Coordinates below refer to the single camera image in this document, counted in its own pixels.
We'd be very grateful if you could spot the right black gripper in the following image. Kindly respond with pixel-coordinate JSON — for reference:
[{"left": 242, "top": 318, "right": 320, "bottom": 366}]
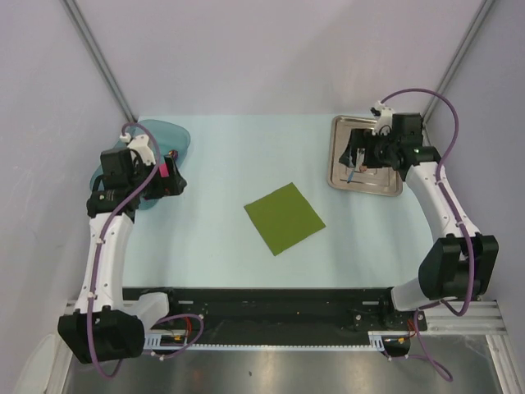
[{"left": 340, "top": 128, "right": 399, "bottom": 169}]

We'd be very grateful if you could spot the iridescent fork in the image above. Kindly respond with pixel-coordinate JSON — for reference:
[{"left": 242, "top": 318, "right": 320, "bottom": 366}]
[{"left": 346, "top": 167, "right": 356, "bottom": 184}]

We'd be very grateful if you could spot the green paper napkin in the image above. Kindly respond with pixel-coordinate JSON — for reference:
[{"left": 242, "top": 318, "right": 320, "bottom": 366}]
[{"left": 244, "top": 182, "right": 326, "bottom": 256}]

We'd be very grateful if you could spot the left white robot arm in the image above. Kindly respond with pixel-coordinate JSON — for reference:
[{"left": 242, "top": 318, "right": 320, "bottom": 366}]
[{"left": 57, "top": 148, "right": 187, "bottom": 364}]

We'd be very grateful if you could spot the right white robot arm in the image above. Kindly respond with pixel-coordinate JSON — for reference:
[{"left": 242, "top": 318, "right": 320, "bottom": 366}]
[{"left": 339, "top": 129, "right": 499, "bottom": 329}]

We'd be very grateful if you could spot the steel metal tray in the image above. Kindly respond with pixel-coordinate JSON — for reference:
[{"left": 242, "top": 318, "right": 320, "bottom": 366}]
[{"left": 327, "top": 115, "right": 403, "bottom": 197}]

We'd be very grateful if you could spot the teal plastic bin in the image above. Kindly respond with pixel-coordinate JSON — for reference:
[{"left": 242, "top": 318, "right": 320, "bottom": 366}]
[{"left": 88, "top": 119, "right": 190, "bottom": 217}]

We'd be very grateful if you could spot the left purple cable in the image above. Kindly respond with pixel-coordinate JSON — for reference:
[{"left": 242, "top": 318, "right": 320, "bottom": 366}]
[{"left": 84, "top": 121, "right": 204, "bottom": 378}]

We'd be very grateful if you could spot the purple cable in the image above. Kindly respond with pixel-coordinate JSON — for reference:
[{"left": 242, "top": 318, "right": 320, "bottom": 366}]
[
  {"left": 377, "top": 88, "right": 481, "bottom": 381},
  {"left": 84, "top": 121, "right": 204, "bottom": 378}
]

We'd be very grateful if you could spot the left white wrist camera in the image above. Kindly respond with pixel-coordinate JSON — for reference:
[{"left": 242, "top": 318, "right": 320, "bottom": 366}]
[{"left": 120, "top": 133, "right": 156, "bottom": 166}]

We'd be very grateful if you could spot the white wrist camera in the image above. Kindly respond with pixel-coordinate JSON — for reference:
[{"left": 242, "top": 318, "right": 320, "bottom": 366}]
[
  {"left": 370, "top": 101, "right": 395, "bottom": 135},
  {"left": 120, "top": 133, "right": 156, "bottom": 166}
]

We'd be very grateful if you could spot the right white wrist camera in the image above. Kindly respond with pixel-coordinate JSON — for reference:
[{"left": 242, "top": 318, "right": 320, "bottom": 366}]
[{"left": 370, "top": 101, "right": 395, "bottom": 135}]

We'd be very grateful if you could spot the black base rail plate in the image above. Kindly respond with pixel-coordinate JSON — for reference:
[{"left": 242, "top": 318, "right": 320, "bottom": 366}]
[{"left": 144, "top": 287, "right": 427, "bottom": 356}]

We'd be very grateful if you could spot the white cable duct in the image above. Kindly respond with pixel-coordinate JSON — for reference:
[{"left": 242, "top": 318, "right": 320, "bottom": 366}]
[{"left": 143, "top": 330, "right": 411, "bottom": 352}]

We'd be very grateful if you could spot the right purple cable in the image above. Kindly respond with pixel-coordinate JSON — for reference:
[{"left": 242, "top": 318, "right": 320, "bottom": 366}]
[{"left": 377, "top": 88, "right": 481, "bottom": 381}]

